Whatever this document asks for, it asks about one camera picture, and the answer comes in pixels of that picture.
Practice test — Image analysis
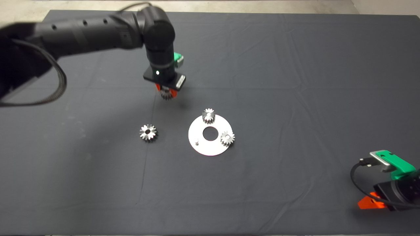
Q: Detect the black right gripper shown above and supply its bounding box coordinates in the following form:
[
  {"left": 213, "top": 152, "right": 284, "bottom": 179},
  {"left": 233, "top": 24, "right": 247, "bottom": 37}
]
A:
[{"left": 358, "top": 175, "right": 420, "bottom": 212}]

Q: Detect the black braided cable sleeve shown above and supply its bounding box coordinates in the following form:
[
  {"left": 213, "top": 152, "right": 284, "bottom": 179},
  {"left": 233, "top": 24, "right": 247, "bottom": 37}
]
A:
[{"left": 0, "top": 39, "right": 67, "bottom": 107}]

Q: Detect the grey right camera box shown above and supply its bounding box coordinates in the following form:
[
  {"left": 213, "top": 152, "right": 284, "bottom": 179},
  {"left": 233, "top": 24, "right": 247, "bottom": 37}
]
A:
[{"left": 370, "top": 151, "right": 394, "bottom": 172}]

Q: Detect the green right camera mount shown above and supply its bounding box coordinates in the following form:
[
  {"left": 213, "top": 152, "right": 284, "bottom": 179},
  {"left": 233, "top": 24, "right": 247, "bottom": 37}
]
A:
[{"left": 375, "top": 150, "right": 418, "bottom": 179}]

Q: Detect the dark grey table cloth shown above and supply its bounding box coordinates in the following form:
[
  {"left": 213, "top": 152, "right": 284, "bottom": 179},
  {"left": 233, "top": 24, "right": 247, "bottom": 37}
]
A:
[{"left": 0, "top": 10, "right": 420, "bottom": 235}]

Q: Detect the larger steel gear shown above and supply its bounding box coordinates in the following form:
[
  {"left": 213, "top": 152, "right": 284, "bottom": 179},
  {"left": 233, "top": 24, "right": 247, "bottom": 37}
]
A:
[{"left": 139, "top": 124, "right": 158, "bottom": 143}]

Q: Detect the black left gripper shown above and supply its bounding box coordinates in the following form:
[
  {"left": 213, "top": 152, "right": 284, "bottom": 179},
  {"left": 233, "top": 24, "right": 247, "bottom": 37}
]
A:
[{"left": 143, "top": 67, "right": 186, "bottom": 98}]

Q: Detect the round metal plate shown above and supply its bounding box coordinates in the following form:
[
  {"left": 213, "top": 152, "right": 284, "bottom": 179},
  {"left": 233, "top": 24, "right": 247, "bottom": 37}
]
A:
[{"left": 188, "top": 115, "right": 232, "bottom": 156}]

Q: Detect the thin black left camera cable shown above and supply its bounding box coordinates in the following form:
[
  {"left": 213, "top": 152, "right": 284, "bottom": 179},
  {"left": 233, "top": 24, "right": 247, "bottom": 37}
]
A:
[{"left": 120, "top": 2, "right": 153, "bottom": 13}]

